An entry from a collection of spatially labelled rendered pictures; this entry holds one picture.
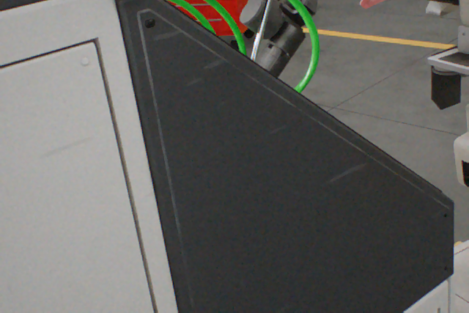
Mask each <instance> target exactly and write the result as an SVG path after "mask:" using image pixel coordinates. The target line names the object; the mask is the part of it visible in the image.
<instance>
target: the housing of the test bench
mask: <svg viewBox="0 0 469 313"><path fill-rule="evenodd" d="M0 313H178V311H177V304H176V300H175V296H174V289H173V285H172V281H171V274H170V270H169V264H168V260H167V256H166V246H165V242H164V238H163V231H162V227H161V223H160V216H159V212H158V206H157V202H156V198H155V192H154V188H153V184H152V178H151V174H150V170H149V163H148V159H147V152H146V148H145V144H144V138H143V134H142V130H141V123H140V119H139V113H138V109H137V105H136V98H135V94H134V90H133V83H132V79H131V76H130V70H129V66H128V59H127V55H126V51H125V44H124V40H123V36H122V30H121V26H120V22H119V16H118V12H117V5H116V1H115V0H0Z"/></svg>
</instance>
